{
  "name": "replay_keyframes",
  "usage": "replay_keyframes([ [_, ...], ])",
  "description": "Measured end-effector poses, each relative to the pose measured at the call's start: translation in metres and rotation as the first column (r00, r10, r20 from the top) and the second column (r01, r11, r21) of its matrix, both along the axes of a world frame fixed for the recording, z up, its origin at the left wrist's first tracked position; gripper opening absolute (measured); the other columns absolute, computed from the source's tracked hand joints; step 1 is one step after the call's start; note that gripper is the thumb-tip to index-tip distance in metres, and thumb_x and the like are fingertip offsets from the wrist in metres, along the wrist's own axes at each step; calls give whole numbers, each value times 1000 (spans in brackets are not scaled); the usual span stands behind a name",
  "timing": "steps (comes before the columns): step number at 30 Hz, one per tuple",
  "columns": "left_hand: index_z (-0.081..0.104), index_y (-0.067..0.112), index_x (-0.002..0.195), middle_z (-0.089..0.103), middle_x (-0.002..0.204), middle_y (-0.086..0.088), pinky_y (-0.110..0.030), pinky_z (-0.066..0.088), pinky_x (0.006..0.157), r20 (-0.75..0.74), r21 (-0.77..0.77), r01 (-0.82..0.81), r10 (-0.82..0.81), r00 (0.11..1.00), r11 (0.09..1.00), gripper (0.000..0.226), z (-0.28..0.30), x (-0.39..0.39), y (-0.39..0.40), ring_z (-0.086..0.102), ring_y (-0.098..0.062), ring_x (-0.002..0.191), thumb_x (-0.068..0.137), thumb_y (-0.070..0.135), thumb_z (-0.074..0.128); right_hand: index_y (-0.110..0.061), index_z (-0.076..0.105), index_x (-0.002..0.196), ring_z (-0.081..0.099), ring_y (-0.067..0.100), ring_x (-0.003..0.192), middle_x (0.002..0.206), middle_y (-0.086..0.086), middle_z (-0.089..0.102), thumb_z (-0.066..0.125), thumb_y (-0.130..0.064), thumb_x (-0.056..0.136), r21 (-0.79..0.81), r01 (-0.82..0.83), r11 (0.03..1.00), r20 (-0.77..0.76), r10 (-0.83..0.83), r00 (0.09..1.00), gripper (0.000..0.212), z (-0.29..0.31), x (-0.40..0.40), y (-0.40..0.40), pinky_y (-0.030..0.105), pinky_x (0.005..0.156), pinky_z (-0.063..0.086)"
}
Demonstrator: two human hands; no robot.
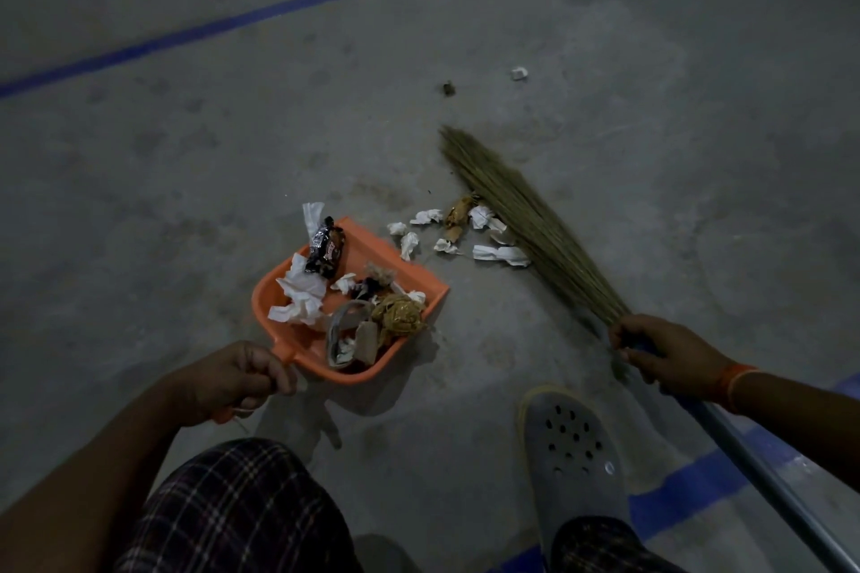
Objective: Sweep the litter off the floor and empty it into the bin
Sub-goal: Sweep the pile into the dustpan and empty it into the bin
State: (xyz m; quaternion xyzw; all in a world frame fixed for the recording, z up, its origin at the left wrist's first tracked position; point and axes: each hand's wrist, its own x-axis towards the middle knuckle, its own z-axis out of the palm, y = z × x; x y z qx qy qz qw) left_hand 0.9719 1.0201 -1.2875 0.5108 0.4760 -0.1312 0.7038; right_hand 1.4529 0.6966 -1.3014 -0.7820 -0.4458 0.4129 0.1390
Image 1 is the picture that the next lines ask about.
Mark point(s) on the person's right hand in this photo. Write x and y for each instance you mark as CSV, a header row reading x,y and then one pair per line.
x,y
672,358

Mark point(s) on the person's left hand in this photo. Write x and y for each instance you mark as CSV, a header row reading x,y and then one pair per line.
x,y
228,381

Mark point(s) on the pile of paper scraps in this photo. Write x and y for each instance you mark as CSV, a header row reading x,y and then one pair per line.
x,y
396,317

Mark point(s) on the orange plastic dustpan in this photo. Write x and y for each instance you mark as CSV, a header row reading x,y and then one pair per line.
x,y
430,284

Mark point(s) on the person's left forearm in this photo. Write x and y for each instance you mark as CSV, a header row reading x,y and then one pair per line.
x,y
74,485

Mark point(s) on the person's right forearm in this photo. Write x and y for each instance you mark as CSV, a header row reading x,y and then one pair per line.
x,y
806,425

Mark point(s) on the orange wrist band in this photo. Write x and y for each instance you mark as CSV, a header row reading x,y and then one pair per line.
x,y
736,384

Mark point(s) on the black patterned trousers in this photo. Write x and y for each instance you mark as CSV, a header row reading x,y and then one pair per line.
x,y
242,512

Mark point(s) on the grey perforated clog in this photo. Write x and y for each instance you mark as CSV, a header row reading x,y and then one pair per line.
x,y
571,458

